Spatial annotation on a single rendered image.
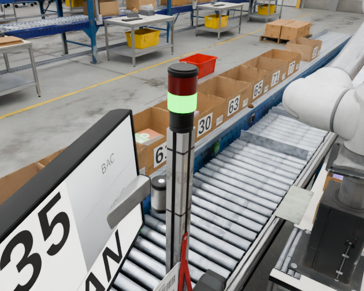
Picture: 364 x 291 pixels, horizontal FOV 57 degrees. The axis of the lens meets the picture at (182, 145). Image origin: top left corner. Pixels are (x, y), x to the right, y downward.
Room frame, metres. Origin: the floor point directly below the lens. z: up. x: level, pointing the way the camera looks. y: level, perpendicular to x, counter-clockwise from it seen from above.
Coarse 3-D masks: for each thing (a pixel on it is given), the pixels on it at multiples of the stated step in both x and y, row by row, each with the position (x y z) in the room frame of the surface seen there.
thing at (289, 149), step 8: (240, 136) 2.04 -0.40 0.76; (248, 136) 2.01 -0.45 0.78; (256, 136) 1.98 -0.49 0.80; (264, 144) 1.94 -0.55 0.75; (272, 144) 1.91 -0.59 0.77; (280, 144) 1.89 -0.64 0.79; (288, 144) 1.86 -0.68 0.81; (288, 152) 1.85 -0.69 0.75; (296, 152) 1.82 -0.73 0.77; (304, 152) 1.80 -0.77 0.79
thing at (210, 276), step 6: (210, 270) 0.62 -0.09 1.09; (204, 276) 0.60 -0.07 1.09; (210, 276) 0.60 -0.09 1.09; (216, 276) 0.60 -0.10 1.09; (198, 282) 0.57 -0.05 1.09; (204, 282) 0.58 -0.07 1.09; (210, 282) 0.58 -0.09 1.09; (216, 282) 0.58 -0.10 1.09; (222, 282) 0.58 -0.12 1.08; (198, 288) 0.56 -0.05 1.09; (204, 288) 0.56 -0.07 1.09; (210, 288) 0.56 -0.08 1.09; (216, 288) 0.56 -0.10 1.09; (222, 288) 0.57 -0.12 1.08
